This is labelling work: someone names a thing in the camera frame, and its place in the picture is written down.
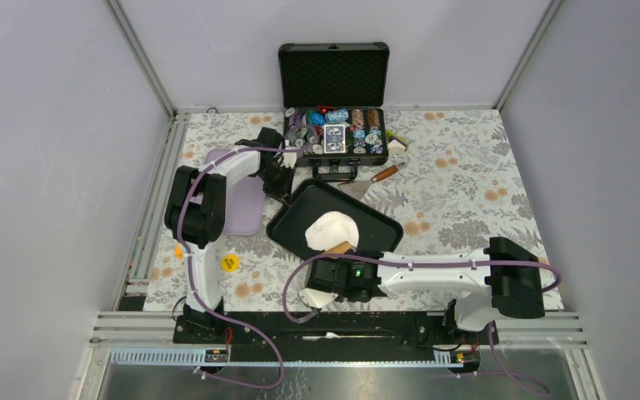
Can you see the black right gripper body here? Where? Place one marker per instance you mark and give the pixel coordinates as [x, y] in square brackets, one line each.
[342, 296]

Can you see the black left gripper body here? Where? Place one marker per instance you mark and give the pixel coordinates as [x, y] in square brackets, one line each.
[276, 178]

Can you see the wooden rolling pin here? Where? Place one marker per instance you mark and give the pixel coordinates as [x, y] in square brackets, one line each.
[342, 248]

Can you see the black baking tray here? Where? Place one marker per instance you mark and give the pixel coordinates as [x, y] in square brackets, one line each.
[312, 199]

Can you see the white dough disc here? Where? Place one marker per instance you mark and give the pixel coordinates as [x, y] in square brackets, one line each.
[332, 229]

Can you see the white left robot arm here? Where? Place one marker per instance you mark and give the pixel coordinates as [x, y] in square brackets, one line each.
[196, 212]

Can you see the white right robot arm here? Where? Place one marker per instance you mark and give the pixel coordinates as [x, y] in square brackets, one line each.
[500, 280]

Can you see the metal dough scraper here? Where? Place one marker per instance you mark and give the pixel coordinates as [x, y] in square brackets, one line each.
[358, 189]

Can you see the purple plastic tray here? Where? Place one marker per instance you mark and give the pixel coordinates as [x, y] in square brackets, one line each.
[232, 201]

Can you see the blue playing card deck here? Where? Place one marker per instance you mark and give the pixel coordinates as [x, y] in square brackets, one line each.
[334, 139]

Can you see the yellow round token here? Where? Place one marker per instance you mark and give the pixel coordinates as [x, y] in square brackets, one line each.
[230, 263]

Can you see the black poker chip case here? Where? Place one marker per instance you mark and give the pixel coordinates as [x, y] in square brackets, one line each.
[335, 83]

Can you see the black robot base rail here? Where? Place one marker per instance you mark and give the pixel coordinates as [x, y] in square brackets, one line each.
[413, 328]

